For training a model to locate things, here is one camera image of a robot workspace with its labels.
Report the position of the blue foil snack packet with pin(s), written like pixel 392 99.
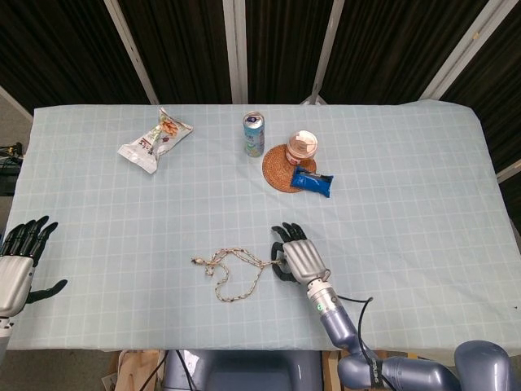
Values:
pixel 313 182

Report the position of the white metal frame post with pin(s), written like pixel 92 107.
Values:
pixel 460 53
pixel 325 53
pixel 509 171
pixel 240 49
pixel 134 53

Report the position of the tall light blue drink can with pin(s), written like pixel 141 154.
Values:
pixel 253 138

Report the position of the round woven rattan coaster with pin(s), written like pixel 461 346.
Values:
pixel 277 171

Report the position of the clear plastic jar orange contents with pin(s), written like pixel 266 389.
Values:
pixel 301 146

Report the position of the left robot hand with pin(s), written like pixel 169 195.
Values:
pixel 14 281

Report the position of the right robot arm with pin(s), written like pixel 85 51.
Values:
pixel 338 326

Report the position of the light blue checkered tablecloth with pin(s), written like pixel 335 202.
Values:
pixel 122 244

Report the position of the black equipment stand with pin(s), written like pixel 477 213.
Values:
pixel 10 171

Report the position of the grey robot torso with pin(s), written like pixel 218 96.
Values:
pixel 252 370

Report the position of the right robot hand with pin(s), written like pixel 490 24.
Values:
pixel 305 258

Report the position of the white crumpled snack bag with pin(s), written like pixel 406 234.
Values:
pixel 154 142

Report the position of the light wooden board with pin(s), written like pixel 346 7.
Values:
pixel 330 370
pixel 138 372

